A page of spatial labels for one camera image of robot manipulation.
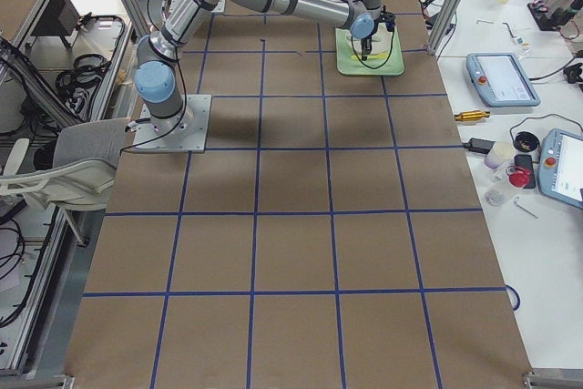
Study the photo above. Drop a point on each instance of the white lavender cup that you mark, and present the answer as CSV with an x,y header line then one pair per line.
x,y
500,153

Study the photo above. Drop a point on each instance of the grey office chair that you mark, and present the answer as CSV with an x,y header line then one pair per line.
x,y
83,173

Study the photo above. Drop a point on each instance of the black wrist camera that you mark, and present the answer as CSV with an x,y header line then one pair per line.
x,y
388,19

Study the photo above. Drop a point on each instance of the black power adapter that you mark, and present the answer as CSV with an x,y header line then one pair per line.
x,y
478,145

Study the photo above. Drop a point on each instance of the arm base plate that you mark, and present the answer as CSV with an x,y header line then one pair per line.
x,y
178,134
219,7

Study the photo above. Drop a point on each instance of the aluminium frame post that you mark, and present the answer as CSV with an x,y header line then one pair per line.
x,y
448,2

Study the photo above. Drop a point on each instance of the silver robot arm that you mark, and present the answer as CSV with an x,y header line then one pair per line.
x,y
158,53

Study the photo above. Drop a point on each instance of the lower teach pendant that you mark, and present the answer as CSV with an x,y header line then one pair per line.
x,y
560,167

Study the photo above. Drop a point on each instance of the red round cap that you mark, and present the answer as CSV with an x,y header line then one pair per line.
x,y
519,177

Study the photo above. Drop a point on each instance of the gold cylindrical tool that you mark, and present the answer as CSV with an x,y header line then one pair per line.
x,y
471,116

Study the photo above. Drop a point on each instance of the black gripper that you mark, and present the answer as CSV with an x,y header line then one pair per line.
x,y
367,42

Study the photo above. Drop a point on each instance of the upper teach pendant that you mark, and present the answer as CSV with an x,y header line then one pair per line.
x,y
500,80

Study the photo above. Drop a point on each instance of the white round plate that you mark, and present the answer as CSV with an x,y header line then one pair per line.
x,y
381,42

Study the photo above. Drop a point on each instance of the black round dish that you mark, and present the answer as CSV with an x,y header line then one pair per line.
x,y
526,142

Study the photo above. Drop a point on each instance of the yellow plastic fork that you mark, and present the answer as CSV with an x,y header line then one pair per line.
x,y
382,56

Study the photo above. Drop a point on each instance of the light green serving tray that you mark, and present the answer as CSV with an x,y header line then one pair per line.
x,y
392,66

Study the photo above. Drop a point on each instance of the teach pendant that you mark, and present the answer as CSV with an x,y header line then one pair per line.
x,y
560,167
500,80

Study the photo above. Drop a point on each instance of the silver allen key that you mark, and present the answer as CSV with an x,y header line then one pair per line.
x,y
521,204

